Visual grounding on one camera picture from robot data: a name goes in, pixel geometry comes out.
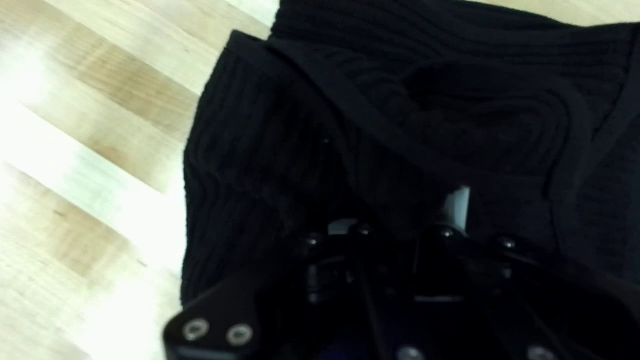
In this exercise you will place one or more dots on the black towel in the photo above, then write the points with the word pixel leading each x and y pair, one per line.
pixel 400 101

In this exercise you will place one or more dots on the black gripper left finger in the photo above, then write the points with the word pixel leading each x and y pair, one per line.
pixel 267 312

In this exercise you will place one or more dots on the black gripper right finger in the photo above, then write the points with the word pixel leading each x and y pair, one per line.
pixel 533 307

